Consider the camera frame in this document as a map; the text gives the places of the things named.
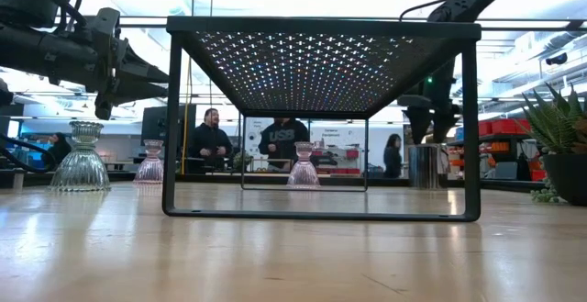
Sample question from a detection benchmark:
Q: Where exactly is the black ceiling camera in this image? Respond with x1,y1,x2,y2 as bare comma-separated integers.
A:
545,52,569,67

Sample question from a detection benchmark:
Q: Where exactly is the small background potted plant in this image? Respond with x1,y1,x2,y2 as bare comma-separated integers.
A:
232,151,254,173

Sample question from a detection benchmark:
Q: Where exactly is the black aluminium table frame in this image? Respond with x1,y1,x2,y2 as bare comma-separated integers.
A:
0,168,548,194

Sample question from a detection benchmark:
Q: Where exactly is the person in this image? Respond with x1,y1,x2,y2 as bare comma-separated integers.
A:
257,117,311,173
187,107,234,174
41,131,72,170
383,133,404,179

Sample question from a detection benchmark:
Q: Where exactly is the storage rack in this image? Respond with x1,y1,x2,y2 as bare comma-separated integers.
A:
447,117,548,183

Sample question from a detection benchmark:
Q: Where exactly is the pink ribbed glass candlestick holder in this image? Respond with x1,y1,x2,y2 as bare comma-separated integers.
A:
286,141,321,190
133,139,165,185

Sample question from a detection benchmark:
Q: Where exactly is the black wall monitor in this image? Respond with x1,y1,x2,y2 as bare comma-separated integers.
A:
140,104,197,148

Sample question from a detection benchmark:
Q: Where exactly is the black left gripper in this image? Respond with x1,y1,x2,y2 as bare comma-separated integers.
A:
86,7,171,120

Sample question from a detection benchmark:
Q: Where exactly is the black looped cable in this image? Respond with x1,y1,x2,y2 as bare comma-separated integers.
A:
0,131,59,174

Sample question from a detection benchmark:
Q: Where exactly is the white display board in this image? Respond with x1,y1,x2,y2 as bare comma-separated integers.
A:
241,118,405,175

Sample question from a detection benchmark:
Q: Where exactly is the greenish ribbed glass candlestick holder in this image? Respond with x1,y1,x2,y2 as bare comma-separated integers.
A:
49,120,112,193

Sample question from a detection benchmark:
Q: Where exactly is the succulent plant in black pot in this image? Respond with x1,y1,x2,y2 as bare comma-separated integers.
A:
521,83,587,207

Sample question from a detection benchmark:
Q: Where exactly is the black perforated metal shelf riser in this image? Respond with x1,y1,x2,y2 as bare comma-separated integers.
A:
161,16,482,223

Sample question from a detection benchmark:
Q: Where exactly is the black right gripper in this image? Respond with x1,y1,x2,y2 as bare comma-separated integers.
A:
397,58,462,145

